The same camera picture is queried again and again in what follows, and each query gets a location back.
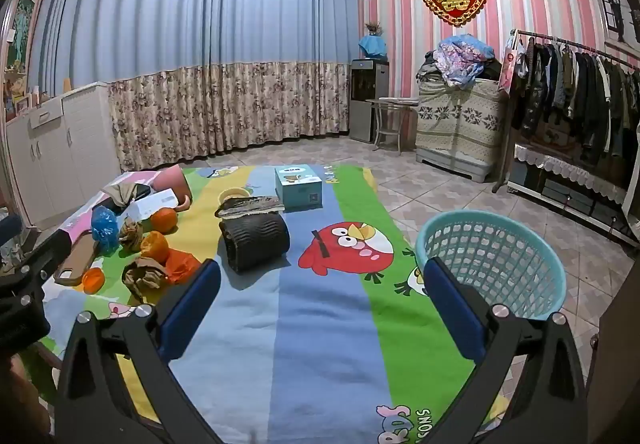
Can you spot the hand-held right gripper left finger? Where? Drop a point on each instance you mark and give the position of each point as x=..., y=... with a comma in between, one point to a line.
x=192, y=309

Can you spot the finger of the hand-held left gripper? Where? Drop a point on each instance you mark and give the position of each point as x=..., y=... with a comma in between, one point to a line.
x=10, y=229
x=50, y=251

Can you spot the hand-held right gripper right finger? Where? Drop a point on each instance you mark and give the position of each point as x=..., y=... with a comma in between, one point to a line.
x=455, y=309

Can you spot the orange plastic bag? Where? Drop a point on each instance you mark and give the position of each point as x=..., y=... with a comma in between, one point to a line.
x=181, y=265

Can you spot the orange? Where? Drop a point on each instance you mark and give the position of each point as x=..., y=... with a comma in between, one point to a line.
x=154, y=246
x=164, y=220
x=93, y=280

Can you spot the brown paper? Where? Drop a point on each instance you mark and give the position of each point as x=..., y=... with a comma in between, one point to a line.
x=145, y=279
x=131, y=235

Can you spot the blue plastic bag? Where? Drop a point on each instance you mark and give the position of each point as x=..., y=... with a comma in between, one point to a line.
x=104, y=229

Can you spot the teal plastic basket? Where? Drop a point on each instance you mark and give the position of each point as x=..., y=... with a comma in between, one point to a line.
x=500, y=249

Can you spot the khaki cloth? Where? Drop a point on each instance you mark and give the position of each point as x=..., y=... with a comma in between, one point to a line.
x=117, y=194

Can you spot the black corrugated roll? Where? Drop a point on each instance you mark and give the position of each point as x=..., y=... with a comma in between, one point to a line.
x=255, y=241

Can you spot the white paper packet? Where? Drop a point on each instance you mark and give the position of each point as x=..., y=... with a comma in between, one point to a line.
x=150, y=204

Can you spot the dark wrapper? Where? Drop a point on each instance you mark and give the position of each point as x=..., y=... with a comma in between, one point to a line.
x=250, y=206

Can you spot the yellow bowl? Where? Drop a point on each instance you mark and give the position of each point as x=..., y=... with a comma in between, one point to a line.
x=232, y=194

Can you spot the person's left hand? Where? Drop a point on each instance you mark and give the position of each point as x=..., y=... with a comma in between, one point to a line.
x=20, y=389

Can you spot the brown phone case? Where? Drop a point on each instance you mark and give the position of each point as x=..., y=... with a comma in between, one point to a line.
x=75, y=264

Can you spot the white cabinet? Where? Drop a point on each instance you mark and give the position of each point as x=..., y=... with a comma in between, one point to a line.
x=75, y=139

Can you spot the pink cup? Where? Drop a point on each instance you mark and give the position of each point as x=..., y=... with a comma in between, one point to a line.
x=172, y=184

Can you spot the clothes rack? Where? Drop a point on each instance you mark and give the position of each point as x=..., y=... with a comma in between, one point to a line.
x=504, y=164

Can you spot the blue and white box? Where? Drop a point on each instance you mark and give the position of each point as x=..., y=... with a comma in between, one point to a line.
x=300, y=189

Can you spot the dark wooden door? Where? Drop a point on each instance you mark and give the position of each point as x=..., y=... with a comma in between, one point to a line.
x=617, y=354

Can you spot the white lace cloth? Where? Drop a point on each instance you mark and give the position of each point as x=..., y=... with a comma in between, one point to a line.
x=565, y=164

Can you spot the cabinet under patterned cloth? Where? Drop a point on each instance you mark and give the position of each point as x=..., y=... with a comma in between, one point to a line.
x=460, y=119

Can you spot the small side table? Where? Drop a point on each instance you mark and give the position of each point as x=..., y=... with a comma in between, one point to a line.
x=395, y=102

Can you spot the grey water dispenser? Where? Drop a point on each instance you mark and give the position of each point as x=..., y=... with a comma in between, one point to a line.
x=367, y=99

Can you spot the pink hanging bag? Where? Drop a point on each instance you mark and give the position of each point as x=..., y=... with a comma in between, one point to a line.
x=507, y=69

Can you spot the blue and floral curtain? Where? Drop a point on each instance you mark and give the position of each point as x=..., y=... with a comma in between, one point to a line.
x=200, y=49

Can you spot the pile of clothes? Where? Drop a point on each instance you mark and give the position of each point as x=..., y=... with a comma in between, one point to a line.
x=460, y=57

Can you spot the row of hanging clothes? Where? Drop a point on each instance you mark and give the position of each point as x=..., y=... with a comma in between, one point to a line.
x=575, y=84

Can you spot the blue cover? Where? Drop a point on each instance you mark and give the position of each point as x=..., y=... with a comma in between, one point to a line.
x=373, y=46

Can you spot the small potted plant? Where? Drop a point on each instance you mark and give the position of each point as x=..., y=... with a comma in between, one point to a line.
x=374, y=29

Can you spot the green wall poster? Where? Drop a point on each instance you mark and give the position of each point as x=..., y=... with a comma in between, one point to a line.
x=20, y=29

